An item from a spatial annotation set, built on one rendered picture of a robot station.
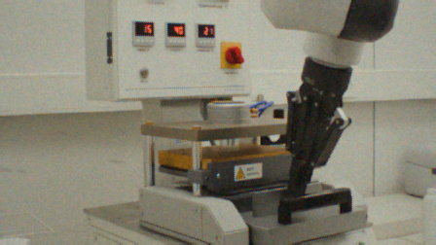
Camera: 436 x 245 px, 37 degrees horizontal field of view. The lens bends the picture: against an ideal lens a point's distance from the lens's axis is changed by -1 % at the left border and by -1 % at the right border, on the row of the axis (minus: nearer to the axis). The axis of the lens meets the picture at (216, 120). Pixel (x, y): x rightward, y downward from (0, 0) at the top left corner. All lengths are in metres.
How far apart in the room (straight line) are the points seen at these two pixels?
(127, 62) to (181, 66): 0.12
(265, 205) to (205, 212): 0.11
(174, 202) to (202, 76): 0.34
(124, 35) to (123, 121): 0.53
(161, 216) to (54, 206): 0.62
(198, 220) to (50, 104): 0.69
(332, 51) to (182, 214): 0.35
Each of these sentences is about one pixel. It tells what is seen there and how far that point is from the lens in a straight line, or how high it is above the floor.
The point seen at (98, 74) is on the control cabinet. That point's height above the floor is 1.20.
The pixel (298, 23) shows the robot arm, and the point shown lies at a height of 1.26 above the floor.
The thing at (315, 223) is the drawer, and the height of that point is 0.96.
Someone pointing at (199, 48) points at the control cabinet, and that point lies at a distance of 1.32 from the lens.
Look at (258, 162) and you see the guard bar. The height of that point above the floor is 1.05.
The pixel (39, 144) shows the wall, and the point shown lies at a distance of 1.66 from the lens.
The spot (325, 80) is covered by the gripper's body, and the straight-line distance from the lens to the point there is 0.98.
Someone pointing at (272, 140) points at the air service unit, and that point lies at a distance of 1.41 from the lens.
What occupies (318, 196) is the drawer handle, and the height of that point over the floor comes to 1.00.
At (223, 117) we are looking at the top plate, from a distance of 1.16.
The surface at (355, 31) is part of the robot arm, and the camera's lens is 0.88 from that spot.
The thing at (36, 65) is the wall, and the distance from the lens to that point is 1.65.
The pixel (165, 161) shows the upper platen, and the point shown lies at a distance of 1.20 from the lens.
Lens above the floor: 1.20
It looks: 4 degrees down
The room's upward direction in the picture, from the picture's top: 1 degrees counter-clockwise
